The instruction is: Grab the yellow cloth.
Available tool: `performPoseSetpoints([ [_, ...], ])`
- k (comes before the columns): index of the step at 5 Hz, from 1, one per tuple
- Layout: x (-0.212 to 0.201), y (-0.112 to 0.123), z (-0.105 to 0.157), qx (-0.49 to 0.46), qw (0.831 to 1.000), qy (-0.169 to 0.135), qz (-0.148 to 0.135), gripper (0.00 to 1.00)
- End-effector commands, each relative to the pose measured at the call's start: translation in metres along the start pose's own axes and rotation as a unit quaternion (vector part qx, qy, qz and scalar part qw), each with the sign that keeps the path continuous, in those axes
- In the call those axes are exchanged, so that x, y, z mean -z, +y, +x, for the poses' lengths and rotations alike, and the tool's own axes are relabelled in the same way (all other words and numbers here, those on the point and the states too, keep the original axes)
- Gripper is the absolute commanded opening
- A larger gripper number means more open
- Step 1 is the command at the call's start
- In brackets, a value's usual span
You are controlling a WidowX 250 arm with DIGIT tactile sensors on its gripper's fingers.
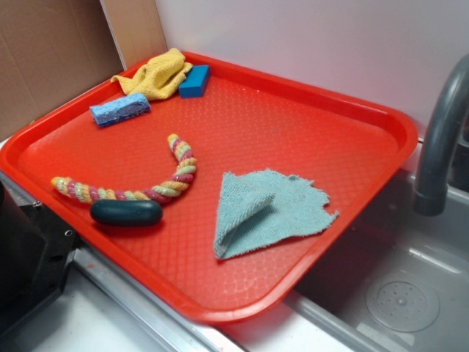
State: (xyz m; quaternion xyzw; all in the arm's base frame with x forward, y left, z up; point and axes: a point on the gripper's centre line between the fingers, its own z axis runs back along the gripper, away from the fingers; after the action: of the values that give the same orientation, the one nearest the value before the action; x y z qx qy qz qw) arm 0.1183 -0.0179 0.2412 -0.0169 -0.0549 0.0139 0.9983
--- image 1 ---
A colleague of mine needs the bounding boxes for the yellow cloth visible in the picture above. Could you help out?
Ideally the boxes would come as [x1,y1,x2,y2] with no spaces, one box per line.
[110,48,193,101]

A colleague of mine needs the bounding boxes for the grey sink basin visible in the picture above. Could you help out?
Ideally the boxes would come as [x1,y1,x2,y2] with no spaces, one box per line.
[287,171,468,351]

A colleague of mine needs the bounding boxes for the light wooden board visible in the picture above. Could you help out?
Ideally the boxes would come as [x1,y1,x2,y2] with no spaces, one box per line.
[100,0,168,69]

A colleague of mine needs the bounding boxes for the multicolour braided rope toy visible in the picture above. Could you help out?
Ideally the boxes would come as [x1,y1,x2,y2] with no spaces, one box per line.
[51,133,197,205]

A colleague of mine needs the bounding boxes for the black device at left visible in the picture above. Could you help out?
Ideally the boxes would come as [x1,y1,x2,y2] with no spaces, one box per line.
[1,185,77,337]

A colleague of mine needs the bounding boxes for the teal cloth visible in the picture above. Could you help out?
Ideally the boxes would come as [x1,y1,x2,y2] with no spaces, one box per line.
[213,169,339,260]

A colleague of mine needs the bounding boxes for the light blue sponge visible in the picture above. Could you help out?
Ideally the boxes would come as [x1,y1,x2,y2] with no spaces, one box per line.
[89,93,151,128]

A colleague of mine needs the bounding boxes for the dark green oval soap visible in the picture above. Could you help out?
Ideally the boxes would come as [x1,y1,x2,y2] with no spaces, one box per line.
[90,199,163,227]

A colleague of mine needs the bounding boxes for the blue rectangular block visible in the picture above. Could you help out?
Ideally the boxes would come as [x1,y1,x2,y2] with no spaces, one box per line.
[179,65,210,98]

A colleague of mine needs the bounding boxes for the grey faucet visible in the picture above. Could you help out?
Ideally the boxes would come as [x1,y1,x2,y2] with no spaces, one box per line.
[413,56,468,216]

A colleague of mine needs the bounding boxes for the red plastic tray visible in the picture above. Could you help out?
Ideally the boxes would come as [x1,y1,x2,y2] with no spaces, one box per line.
[1,53,418,325]

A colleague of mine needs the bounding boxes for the brown cardboard panel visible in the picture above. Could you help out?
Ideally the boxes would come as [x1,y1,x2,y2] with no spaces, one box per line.
[1,1,122,139]

